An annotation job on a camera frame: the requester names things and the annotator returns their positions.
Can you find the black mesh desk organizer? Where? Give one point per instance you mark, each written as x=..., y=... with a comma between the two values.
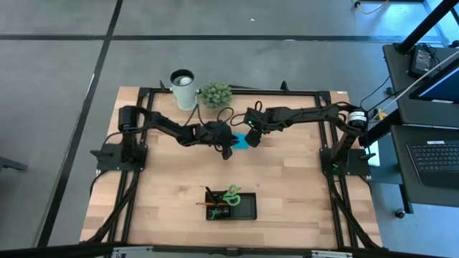
x=245, y=211

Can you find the black aluminium table frame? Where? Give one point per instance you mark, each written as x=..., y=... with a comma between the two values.
x=297, y=92

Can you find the white cylindrical cup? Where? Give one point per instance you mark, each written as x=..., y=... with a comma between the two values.
x=184, y=96

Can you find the black power adapter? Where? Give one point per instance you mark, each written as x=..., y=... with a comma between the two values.
x=421, y=61

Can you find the black desk with monitor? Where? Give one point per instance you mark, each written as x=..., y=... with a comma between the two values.
x=398, y=89

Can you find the black desk with keyboard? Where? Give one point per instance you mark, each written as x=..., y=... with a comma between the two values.
x=399, y=161

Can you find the black caster wheel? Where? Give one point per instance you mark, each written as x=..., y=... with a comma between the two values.
x=400, y=213

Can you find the grey furniture leg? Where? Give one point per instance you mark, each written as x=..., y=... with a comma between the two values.
x=10, y=164

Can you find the black diagonal pole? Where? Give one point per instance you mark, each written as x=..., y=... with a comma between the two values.
x=426, y=25

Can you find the black computer monitor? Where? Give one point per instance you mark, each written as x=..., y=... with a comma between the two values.
x=441, y=87

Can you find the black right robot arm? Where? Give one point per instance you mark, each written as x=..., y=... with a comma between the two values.
x=308, y=114

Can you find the yellow plug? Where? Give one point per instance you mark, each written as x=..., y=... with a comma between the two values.
x=382, y=114

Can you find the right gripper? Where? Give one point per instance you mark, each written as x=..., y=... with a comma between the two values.
x=261, y=118

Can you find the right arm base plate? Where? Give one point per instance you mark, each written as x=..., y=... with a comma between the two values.
x=360, y=172

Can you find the black front crossbeam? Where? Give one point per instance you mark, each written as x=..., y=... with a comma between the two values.
x=71, y=251

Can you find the blue sticky note pad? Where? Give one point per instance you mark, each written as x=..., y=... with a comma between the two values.
x=241, y=141

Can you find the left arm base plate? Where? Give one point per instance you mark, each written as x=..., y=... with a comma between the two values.
x=102, y=166

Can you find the black desk strut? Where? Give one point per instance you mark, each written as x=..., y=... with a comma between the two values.
x=382, y=128

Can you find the green artificial plant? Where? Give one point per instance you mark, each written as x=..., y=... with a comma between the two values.
x=216, y=94

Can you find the white box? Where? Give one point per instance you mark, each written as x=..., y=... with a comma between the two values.
x=374, y=159

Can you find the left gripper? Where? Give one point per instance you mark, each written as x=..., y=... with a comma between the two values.
x=218, y=134

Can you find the silver bracket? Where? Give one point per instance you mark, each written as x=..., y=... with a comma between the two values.
x=331, y=254
x=132, y=251

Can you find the black keyboard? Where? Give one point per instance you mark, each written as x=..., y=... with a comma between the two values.
x=435, y=157

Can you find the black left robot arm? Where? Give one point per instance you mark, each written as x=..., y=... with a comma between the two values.
x=165, y=125

